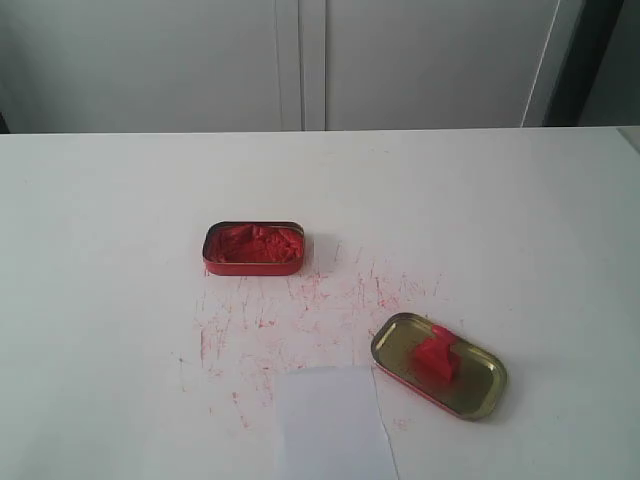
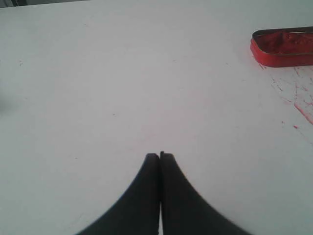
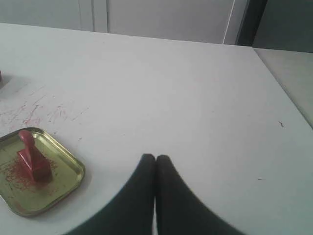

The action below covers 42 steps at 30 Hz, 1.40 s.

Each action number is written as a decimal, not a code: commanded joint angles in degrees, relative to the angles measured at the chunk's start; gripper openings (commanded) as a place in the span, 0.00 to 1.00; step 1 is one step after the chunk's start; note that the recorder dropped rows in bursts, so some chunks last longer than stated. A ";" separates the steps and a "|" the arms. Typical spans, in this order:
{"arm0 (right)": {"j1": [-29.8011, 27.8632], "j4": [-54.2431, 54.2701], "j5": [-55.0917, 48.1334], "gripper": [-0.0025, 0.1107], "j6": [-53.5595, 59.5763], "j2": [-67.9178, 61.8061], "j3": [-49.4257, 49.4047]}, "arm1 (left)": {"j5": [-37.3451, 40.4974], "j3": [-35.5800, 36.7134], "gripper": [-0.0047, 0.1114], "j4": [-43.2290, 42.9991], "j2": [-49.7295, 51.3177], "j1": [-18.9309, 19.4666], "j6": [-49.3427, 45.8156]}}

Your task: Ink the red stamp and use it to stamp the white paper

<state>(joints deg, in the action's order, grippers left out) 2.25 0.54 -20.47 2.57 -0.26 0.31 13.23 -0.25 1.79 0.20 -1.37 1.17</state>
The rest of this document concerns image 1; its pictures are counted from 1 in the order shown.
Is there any red plastic stamp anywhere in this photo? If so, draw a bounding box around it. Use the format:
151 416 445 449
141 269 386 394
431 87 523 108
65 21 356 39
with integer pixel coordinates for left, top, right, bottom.
412 325 460 383

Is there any red ink paste tin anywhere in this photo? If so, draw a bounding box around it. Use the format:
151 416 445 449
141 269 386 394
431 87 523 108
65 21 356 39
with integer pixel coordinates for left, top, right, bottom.
202 221 305 276

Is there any white paper sheet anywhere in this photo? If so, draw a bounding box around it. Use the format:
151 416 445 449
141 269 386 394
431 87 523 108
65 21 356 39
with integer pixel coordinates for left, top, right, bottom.
274 366 398 479

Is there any gold tin lid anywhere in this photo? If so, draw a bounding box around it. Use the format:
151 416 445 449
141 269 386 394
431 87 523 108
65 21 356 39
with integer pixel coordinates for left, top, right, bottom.
370 312 508 420

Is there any white cabinet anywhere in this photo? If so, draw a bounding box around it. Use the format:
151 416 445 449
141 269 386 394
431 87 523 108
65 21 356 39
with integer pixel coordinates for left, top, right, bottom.
1 1 584 133

